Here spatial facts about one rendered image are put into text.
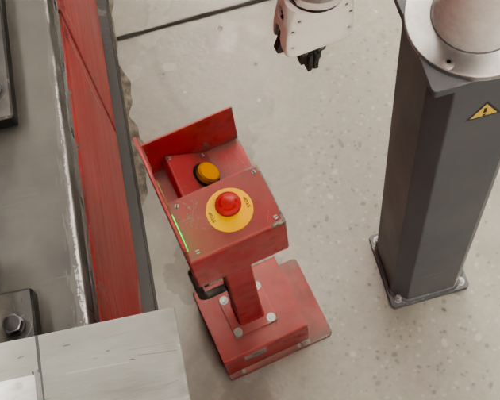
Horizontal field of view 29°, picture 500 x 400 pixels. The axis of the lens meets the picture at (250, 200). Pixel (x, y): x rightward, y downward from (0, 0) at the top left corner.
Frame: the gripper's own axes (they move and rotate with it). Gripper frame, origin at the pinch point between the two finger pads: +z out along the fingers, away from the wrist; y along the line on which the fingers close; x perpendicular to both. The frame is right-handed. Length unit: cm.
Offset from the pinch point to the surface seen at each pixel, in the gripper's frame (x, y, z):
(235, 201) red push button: -10.1, -16.0, 15.1
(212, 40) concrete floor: 68, 10, 94
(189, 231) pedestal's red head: -10.4, -23.7, 18.8
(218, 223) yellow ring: -11.2, -19.2, 18.2
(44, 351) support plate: -26, -48, -1
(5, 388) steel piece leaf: -29, -54, -1
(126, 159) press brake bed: 44, -22, 92
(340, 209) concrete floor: 12, 19, 93
